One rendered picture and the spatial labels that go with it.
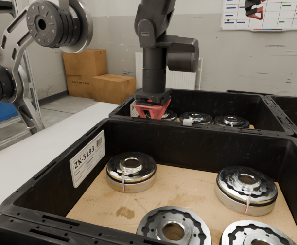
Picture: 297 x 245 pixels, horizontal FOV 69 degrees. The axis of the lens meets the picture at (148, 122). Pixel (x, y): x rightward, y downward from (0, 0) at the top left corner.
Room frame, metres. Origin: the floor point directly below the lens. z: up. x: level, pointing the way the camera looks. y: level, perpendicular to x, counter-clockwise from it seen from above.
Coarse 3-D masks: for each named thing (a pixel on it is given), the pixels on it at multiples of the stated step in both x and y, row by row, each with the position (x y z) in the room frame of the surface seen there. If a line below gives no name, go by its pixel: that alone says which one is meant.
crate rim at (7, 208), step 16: (96, 128) 0.41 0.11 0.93; (176, 128) 0.42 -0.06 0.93; (192, 128) 0.41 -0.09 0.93; (208, 128) 0.41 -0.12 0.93; (80, 144) 0.34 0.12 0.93; (64, 160) 0.29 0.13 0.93; (16, 192) 0.21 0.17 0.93; (0, 208) 0.19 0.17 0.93; (16, 208) 0.19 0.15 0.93; (48, 224) 0.17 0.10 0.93; (64, 224) 0.17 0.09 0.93; (80, 224) 0.17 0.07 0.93; (112, 240) 0.15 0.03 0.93; (128, 240) 0.15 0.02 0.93; (144, 240) 0.15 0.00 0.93; (160, 240) 0.15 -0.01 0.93
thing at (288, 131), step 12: (132, 96) 0.64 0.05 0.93; (252, 96) 0.65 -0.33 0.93; (264, 96) 0.64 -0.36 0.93; (120, 108) 0.53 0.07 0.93; (144, 120) 0.45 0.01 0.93; (156, 120) 0.45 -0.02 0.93; (168, 120) 0.45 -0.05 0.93; (276, 120) 0.46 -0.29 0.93; (264, 132) 0.39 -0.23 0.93; (276, 132) 0.39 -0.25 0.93; (288, 132) 0.39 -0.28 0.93
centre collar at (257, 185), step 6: (234, 174) 0.34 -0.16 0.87; (240, 174) 0.34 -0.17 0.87; (246, 174) 0.34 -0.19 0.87; (252, 174) 0.34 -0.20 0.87; (234, 180) 0.32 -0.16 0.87; (258, 180) 0.32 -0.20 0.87; (240, 186) 0.31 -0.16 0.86; (246, 186) 0.30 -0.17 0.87; (252, 186) 0.30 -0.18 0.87; (258, 186) 0.30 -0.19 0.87
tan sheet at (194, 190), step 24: (168, 168) 0.41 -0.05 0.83; (96, 192) 0.33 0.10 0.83; (120, 192) 0.33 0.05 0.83; (144, 192) 0.33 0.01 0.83; (168, 192) 0.33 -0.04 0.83; (192, 192) 0.33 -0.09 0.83; (72, 216) 0.27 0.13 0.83; (96, 216) 0.27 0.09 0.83; (120, 216) 0.27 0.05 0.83; (216, 216) 0.27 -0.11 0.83; (240, 216) 0.27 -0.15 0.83; (264, 216) 0.27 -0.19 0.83; (288, 216) 0.27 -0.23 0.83; (216, 240) 0.23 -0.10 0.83
